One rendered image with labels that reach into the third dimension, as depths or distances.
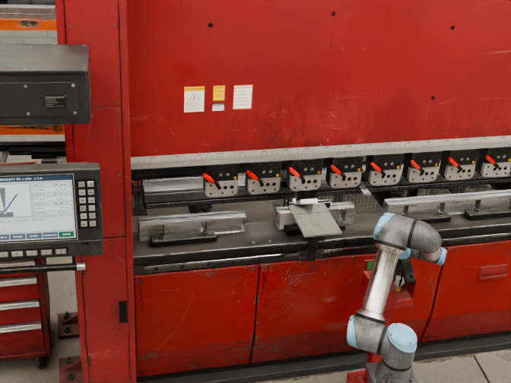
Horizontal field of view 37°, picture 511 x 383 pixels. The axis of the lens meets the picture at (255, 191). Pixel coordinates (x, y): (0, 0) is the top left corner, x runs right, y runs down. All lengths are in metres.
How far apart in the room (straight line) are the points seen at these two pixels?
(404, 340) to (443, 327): 1.41
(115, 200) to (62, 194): 0.51
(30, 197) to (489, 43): 2.11
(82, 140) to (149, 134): 0.36
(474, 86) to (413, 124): 0.33
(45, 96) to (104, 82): 0.43
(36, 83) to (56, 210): 0.46
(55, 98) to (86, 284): 1.09
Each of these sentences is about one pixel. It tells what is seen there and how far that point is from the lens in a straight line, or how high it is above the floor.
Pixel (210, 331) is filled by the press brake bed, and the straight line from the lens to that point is 3.77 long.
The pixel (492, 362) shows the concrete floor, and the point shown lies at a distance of 4.51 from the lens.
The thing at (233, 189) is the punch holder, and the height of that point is 1.13.
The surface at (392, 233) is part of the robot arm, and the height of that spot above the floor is 1.29.
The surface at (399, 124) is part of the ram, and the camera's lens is 3.57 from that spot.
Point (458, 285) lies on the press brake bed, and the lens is 4.12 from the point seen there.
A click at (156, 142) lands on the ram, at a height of 1.39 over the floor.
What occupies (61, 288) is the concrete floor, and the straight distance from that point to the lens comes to 4.74.
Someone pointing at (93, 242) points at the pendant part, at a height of 1.30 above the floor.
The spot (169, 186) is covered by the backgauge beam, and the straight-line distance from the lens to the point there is 3.75.
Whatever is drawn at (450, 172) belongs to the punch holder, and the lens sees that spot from 3.82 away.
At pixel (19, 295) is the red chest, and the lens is 3.85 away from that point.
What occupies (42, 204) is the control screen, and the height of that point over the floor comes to 1.46.
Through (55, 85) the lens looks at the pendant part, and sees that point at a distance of 2.52.
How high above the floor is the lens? 2.83
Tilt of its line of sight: 30 degrees down
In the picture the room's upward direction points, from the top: 4 degrees clockwise
